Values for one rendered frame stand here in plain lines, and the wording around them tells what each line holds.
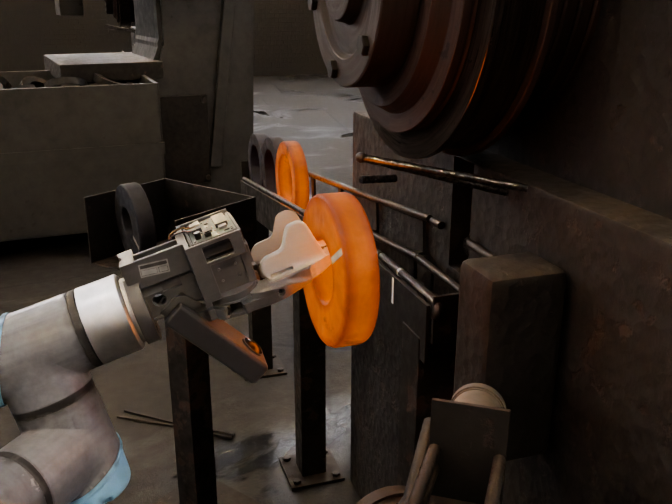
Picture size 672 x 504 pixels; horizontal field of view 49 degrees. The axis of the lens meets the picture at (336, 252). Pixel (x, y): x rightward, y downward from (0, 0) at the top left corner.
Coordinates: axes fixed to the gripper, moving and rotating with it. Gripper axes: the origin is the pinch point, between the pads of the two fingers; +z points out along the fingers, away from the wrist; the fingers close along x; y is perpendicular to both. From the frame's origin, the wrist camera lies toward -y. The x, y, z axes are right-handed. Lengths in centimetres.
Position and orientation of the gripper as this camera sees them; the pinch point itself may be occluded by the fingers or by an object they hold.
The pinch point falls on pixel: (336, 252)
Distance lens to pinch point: 74.2
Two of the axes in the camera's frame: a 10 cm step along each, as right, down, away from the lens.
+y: -2.6, -8.7, -4.1
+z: 9.1, -3.6, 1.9
